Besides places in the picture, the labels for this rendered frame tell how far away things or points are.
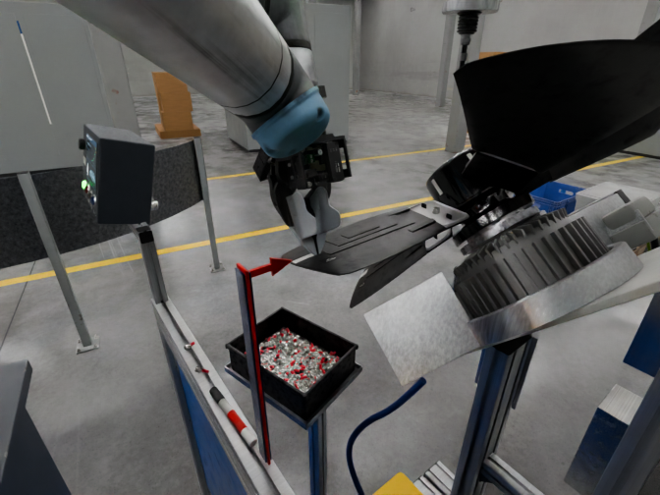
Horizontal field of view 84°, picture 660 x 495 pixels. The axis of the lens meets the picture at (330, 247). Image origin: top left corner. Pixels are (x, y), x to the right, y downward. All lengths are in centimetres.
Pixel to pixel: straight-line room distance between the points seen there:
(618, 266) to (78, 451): 188
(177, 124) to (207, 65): 832
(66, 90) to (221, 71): 617
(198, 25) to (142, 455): 172
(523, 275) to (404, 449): 123
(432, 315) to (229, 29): 51
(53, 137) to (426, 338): 620
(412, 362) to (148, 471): 133
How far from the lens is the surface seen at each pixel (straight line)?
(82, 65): 639
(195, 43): 24
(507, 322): 58
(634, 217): 86
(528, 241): 60
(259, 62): 28
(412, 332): 64
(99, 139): 93
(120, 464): 185
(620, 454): 79
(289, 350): 82
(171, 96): 851
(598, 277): 58
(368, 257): 48
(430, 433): 179
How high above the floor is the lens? 139
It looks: 27 degrees down
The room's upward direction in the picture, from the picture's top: straight up
